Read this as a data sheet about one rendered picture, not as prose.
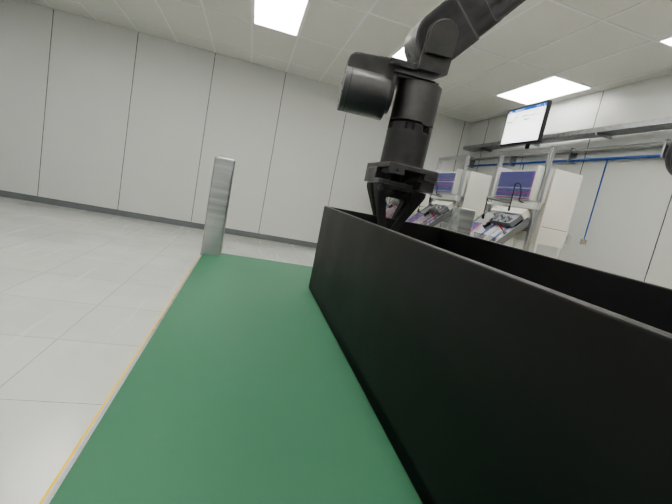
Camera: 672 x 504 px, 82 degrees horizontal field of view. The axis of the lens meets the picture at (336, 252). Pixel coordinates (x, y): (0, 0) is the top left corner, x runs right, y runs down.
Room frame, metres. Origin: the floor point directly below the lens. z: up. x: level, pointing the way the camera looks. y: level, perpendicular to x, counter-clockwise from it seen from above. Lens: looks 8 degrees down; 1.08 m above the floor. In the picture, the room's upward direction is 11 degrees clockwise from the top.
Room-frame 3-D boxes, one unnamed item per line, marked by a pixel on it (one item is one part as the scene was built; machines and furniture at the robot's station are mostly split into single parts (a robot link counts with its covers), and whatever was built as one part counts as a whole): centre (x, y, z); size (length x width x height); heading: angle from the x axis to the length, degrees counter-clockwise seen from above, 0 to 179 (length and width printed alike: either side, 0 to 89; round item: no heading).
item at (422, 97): (0.52, -0.06, 1.21); 0.07 x 0.06 x 0.07; 97
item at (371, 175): (0.53, -0.06, 1.08); 0.07 x 0.07 x 0.09; 14
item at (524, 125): (4.07, -1.64, 2.10); 0.58 x 0.14 x 0.41; 14
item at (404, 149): (0.52, -0.06, 1.15); 0.10 x 0.07 x 0.07; 14
